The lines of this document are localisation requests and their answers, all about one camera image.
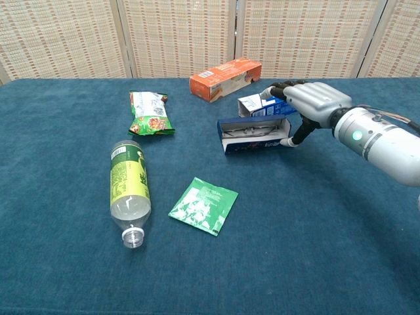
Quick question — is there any blue light bulb box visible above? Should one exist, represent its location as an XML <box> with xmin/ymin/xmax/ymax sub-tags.
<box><xmin>237</xmin><ymin>93</ymin><xmax>299</xmax><ymax>118</ymax></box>

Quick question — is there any blue felt table cover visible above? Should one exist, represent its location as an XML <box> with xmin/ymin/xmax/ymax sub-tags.
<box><xmin>0</xmin><ymin>77</ymin><xmax>420</xmax><ymax>315</ymax></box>

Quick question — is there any green square sachet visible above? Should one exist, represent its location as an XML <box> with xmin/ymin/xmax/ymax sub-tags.
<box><xmin>167</xmin><ymin>177</ymin><xmax>240</xmax><ymax>237</ymax></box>

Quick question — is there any green snack bag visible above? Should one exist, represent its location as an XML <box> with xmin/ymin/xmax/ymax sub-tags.
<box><xmin>127</xmin><ymin>91</ymin><xmax>176</xmax><ymax>137</ymax></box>

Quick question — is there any orange cardboard box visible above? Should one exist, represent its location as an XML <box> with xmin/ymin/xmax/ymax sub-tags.
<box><xmin>188</xmin><ymin>57</ymin><xmax>263</xmax><ymax>104</ymax></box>

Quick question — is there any woven bamboo screen panel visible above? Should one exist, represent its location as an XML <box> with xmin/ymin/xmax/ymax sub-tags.
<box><xmin>236</xmin><ymin>0</ymin><xmax>390</xmax><ymax>79</ymax></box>
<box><xmin>0</xmin><ymin>0</ymin><xmax>135</xmax><ymax>81</ymax></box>
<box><xmin>0</xmin><ymin>62</ymin><xmax>12</xmax><ymax>87</ymax></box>
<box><xmin>357</xmin><ymin>0</ymin><xmax>420</xmax><ymax>79</ymax></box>
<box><xmin>116</xmin><ymin>0</ymin><xmax>242</xmax><ymax>79</ymax></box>

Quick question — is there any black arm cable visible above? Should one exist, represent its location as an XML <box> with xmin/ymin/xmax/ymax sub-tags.
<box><xmin>356</xmin><ymin>104</ymin><xmax>420</xmax><ymax>135</ymax></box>

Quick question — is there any blue cardboard box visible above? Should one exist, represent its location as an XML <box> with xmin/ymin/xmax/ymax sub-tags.
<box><xmin>217</xmin><ymin>114</ymin><xmax>292</xmax><ymax>156</ymax></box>

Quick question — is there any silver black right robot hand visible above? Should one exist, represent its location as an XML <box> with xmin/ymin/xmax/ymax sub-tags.
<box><xmin>259</xmin><ymin>79</ymin><xmax>352</xmax><ymax>148</ymax></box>

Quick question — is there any plastic bottle yellow-green label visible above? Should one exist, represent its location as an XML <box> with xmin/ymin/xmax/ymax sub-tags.
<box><xmin>110</xmin><ymin>140</ymin><xmax>152</xmax><ymax>250</ymax></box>

